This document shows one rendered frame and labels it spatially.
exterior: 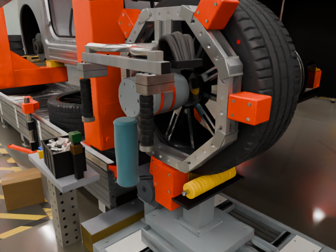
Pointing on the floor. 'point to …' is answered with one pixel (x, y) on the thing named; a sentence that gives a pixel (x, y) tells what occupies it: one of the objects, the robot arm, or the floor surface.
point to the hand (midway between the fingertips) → (171, 0)
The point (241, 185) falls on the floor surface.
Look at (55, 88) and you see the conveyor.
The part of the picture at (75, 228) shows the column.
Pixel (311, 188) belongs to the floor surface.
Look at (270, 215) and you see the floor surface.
